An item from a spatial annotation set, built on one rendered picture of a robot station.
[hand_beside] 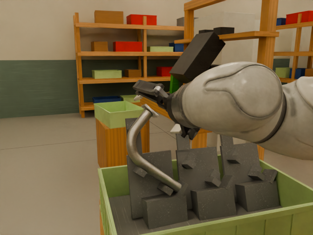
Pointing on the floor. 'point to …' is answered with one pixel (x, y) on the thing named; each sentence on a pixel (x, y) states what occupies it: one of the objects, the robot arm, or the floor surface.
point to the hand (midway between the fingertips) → (157, 112)
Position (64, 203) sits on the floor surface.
